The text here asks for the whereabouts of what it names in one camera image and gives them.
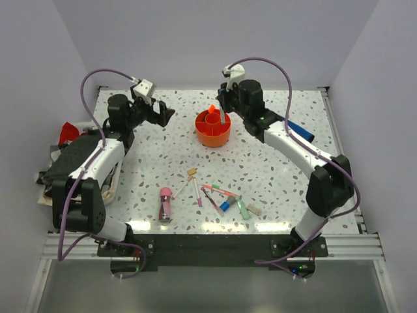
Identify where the blue capped white marker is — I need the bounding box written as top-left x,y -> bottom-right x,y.
219,104 -> 226,125

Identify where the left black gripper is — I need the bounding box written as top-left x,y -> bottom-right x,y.
126,87 -> 175,130

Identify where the purple cable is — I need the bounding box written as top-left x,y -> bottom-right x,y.
57,68 -> 141,280
227,57 -> 362,280

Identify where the orange round organizer container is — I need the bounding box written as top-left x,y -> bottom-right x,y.
195,109 -> 231,148

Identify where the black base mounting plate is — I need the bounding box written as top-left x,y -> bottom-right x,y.
97,234 -> 329,273

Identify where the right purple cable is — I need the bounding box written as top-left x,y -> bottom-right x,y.
227,57 -> 362,280

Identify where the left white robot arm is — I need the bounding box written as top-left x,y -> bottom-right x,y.
46,94 -> 175,256

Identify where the pile of folded cloths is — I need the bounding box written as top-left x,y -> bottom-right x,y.
36,122 -> 122,207

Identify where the small tan eraser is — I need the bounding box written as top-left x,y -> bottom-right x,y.
187,168 -> 197,175

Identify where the pink capped glitter tube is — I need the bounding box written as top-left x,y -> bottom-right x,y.
158,187 -> 172,222

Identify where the green capped orange marker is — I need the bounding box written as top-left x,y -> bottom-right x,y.
202,184 -> 238,198

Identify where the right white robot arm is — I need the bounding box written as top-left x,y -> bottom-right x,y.
217,80 -> 354,256

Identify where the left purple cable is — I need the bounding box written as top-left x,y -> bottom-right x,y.
57,68 -> 141,280

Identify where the beige rectangular eraser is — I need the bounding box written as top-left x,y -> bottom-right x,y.
247,204 -> 262,216

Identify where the green correction tape pen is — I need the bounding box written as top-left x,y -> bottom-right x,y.
236,196 -> 250,220

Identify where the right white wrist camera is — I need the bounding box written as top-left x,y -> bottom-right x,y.
222,64 -> 246,91

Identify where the blue grey glue stick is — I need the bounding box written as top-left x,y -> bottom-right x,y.
220,196 -> 237,212

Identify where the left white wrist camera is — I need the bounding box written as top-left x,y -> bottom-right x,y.
131,79 -> 156,98

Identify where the blue black pencil pouch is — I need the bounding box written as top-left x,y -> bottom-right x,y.
288,121 -> 315,143

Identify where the dark red gel pen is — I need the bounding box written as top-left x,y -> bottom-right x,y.
201,186 -> 224,216

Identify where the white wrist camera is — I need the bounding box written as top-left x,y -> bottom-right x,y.
131,79 -> 156,98
222,64 -> 246,91

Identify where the aluminium frame rail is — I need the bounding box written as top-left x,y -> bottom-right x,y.
41,233 -> 107,260

